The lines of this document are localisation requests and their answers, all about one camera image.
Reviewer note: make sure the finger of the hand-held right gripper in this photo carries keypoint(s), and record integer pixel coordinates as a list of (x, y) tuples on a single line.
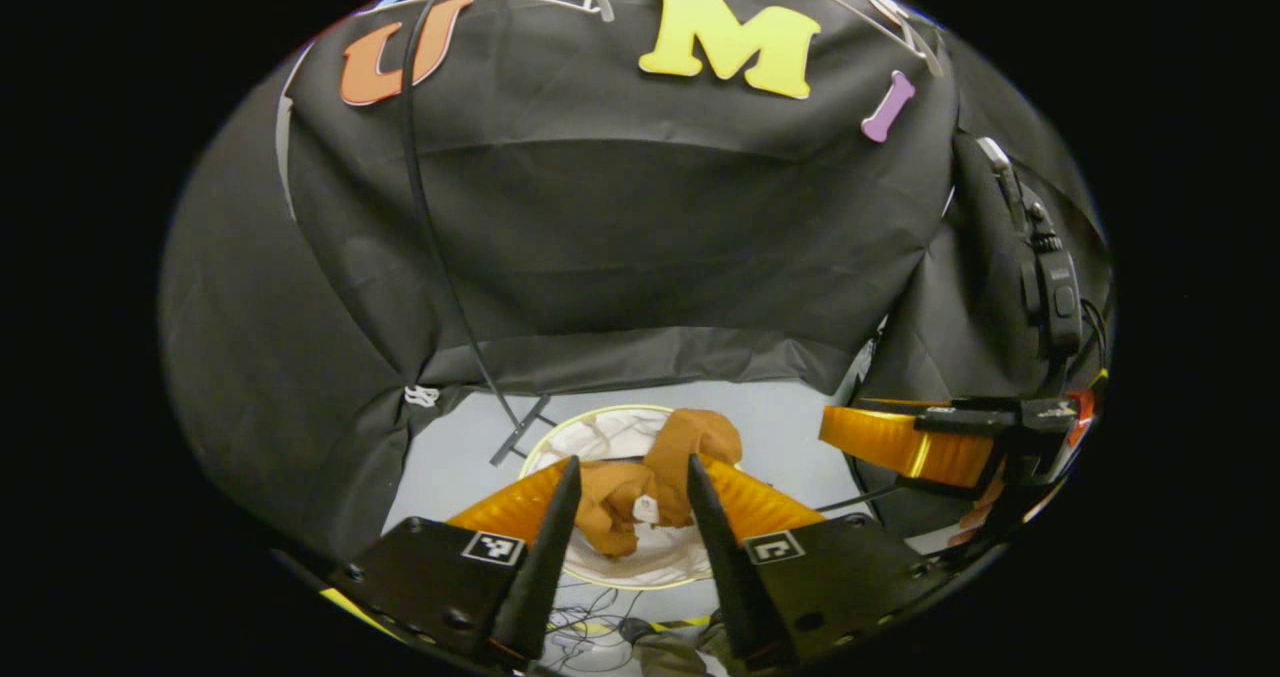
[(900, 442)]

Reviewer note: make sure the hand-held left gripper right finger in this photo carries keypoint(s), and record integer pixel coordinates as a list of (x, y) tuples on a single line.
[(730, 567)]

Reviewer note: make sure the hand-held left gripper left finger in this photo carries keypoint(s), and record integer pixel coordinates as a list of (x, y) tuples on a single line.
[(540, 577)]

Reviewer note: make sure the brown shirt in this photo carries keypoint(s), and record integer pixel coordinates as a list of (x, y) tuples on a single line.
[(690, 457)]

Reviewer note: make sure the white round laundry hamper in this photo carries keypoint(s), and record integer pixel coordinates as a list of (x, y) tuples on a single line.
[(600, 437)]

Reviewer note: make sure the white hanger with taped hook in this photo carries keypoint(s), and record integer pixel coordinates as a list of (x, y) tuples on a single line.
[(900, 32)]

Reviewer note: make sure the black clothes rack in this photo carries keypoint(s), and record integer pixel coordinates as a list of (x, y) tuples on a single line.
[(440, 257)]

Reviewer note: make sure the person's leg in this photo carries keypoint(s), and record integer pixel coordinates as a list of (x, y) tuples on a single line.
[(680, 652)]

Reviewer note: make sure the white plastic clip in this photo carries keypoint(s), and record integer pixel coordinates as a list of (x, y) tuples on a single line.
[(421, 396)]

